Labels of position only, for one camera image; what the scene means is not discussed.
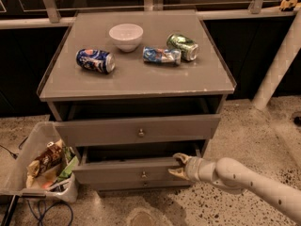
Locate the blue soda can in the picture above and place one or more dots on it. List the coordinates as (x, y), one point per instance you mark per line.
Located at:
(96, 60)

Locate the grey bottom drawer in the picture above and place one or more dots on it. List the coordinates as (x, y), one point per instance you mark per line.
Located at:
(137, 185)

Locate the crushed light blue can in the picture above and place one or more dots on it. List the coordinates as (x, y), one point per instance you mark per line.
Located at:
(162, 56)

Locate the green soda can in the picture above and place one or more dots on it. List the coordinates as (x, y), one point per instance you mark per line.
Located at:
(188, 47)

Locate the green snack packet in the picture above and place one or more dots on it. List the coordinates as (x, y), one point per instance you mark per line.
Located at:
(71, 161)

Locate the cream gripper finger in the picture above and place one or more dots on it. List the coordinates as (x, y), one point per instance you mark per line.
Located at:
(184, 158)
(179, 172)

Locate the white ceramic bowl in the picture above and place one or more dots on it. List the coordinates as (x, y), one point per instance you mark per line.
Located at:
(126, 37)

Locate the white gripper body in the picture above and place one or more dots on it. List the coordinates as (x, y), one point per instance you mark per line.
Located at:
(193, 169)

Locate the yellow object on ledge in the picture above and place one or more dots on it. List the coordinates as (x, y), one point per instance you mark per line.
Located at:
(288, 5)

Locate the white diagonal pole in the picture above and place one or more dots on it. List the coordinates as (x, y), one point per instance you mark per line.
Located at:
(281, 63)

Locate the metal railing frame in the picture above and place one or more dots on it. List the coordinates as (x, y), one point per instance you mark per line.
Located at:
(43, 13)

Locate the grey drawer cabinet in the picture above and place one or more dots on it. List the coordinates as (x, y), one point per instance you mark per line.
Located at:
(136, 89)

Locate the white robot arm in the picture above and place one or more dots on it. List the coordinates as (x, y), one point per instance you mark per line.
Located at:
(232, 176)

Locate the grey drawer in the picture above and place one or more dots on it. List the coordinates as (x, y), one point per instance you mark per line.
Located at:
(137, 130)
(137, 185)
(132, 162)

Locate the brown snack bag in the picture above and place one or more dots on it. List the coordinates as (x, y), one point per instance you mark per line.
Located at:
(49, 158)

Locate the grey top drawer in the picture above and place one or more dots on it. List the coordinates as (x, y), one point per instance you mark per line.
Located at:
(137, 130)

